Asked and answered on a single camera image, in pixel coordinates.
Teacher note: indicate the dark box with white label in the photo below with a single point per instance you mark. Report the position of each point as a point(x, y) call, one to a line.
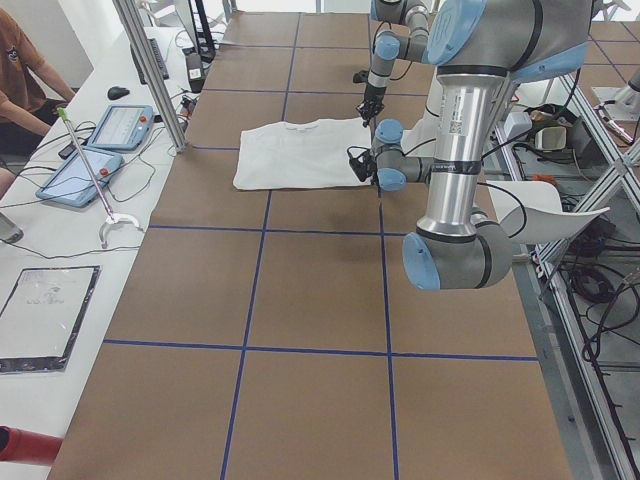
point(195, 72)

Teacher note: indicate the white long-sleeve printed shirt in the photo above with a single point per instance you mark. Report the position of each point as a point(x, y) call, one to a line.
point(285, 155)

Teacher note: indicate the black computer mouse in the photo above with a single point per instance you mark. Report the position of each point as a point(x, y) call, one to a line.
point(117, 92)

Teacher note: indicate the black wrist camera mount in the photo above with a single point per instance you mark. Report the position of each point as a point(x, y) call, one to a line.
point(360, 77)
point(353, 152)

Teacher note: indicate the red fire extinguisher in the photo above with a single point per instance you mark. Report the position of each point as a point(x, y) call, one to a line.
point(27, 447)

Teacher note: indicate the teach pendant tablet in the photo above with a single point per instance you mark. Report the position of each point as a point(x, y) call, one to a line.
point(70, 184)
point(122, 127)

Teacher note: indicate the aluminium frame rail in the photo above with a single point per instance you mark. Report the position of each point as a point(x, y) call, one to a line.
point(583, 295)

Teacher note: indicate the silver framed document tray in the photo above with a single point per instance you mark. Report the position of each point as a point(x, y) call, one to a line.
point(42, 317)

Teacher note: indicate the white plastic chair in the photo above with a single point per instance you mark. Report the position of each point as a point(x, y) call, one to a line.
point(530, 212)

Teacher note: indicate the upper teach pendant tablet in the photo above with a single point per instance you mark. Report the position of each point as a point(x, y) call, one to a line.
point(122, 127)

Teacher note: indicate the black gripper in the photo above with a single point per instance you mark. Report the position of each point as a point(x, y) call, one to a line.
point(371, 95)
point(372, 176)

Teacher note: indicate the grey aluminium profile post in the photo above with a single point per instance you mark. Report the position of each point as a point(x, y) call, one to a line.
point(134, 29)

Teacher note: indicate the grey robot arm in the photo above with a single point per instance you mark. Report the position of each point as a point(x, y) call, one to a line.
point(482, 51)
point(389, 46)

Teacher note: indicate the person in brown shirt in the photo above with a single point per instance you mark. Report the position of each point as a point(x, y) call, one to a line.
point(31, 91)

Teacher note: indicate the lower teach pendant tablet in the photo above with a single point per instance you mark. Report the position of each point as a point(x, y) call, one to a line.
point(70, 184)

